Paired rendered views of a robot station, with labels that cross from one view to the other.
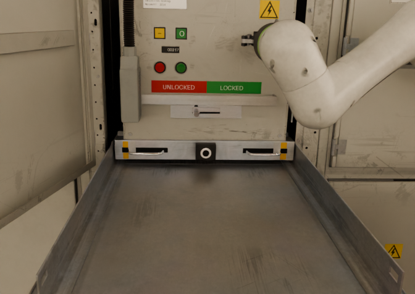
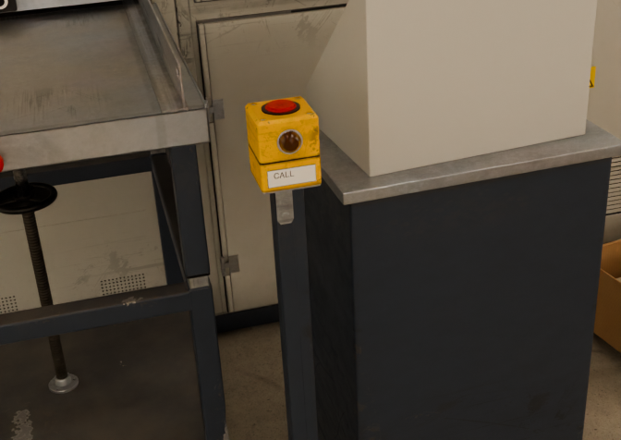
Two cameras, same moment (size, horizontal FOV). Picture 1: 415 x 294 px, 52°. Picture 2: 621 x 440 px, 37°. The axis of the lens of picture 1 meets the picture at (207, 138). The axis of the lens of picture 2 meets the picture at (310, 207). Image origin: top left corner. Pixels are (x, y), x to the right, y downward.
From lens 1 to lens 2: 0.75 m
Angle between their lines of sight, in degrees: 14
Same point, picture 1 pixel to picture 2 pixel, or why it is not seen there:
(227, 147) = not seen: outside the picture
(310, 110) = not seen: outside the picture
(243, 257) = (28, 97)
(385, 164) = not seen: outside the picture
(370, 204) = (264, 51)
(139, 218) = not seen: outside the picture
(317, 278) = (110, 101)
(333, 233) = (152, 63)
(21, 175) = not seen: outside the picture
